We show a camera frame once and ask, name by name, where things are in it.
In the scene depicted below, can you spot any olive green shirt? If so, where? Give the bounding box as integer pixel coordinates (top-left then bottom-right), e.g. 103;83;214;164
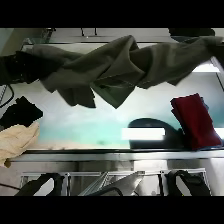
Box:
22;34;224;110

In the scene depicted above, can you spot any red garment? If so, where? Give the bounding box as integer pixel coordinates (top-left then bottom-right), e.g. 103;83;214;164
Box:
170;92;223;151

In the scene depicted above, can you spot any black garment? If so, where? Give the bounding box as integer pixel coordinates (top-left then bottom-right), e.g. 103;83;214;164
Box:
0;95;44;132

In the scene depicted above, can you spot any cream garment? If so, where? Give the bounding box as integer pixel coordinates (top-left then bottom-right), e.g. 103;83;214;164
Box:
0;121;41;169

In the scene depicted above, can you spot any blue garment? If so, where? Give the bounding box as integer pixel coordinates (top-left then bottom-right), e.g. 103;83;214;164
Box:
199;98;224;150

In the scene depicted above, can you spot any silver frame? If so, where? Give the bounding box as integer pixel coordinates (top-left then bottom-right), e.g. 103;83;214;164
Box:
9;149;224;197

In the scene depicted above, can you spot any black cable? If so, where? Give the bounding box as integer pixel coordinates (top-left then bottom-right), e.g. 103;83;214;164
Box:
0;83;15;109

